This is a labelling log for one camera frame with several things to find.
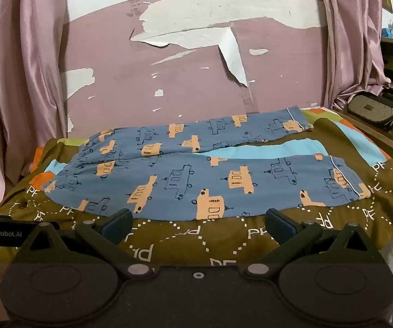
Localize brown printed blanket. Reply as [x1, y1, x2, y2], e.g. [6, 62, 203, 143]
[0, 107, 393, 328]

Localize black mesh chair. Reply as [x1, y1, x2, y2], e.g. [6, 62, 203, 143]
[348, 82, 393, 142]

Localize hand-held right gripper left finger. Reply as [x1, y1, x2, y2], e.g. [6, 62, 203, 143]
[16, 208, 158, 279]

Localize blue printed pants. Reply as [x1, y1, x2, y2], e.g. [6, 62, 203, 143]
[44, 107, 373, 221]

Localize pink curtain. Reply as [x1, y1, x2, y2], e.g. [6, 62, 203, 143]
[0, 0, 70, 214]
[317, 0, 391, 110]

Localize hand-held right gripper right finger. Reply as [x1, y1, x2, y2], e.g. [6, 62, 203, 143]
[242, 208, 384, 279]

